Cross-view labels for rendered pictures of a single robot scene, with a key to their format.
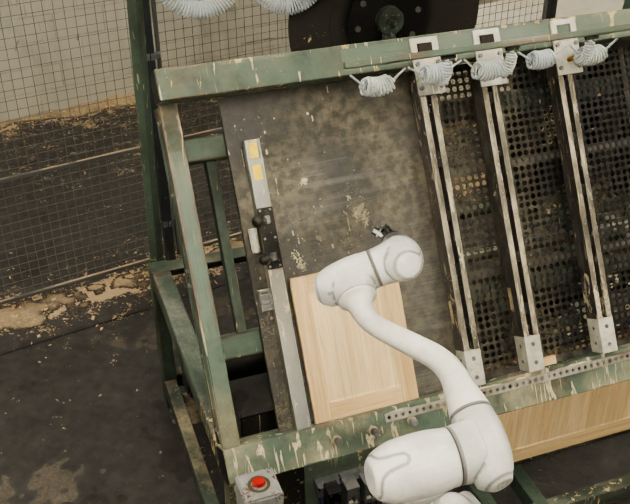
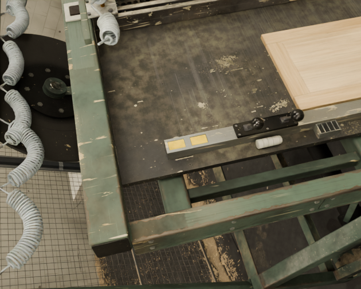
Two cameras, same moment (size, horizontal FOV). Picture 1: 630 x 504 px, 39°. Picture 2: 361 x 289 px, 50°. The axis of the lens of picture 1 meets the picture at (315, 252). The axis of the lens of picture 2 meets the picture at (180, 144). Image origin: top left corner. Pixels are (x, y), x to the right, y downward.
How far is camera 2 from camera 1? 1.84 m
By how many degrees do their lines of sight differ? 16
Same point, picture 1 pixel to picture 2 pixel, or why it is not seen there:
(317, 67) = (90, 86)
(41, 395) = not seen: outside the picture
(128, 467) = not seen: outside the picture
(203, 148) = (176, 199)
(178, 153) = (187, 217)
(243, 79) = (102, 149)
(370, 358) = (356, 46)
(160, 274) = (263, 281)
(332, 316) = (326, 75)
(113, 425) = not seen: outside the picture
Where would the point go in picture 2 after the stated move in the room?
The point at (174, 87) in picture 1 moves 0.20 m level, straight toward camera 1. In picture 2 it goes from (111, 220) to (147, 195)
